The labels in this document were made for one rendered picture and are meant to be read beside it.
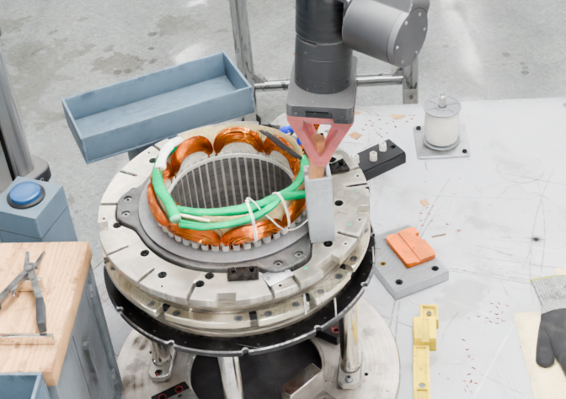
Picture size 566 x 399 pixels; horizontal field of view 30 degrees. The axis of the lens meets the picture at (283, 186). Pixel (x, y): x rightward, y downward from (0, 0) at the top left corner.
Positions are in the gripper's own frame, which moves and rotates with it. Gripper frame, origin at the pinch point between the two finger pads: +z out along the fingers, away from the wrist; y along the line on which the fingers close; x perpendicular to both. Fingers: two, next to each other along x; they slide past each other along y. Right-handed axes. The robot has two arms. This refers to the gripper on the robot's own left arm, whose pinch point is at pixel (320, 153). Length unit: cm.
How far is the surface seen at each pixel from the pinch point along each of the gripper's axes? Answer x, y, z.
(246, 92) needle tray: 12.5, 33.7, 14.1
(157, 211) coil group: 18.1, -0.1, 9.2
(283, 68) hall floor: 25, 205, 112
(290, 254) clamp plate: 2.8, -3.4, 11.3
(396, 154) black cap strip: -10, 54, 37
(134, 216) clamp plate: 21.5, 2.5, 12.3
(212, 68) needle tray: 18.7, 42.2, 15.7
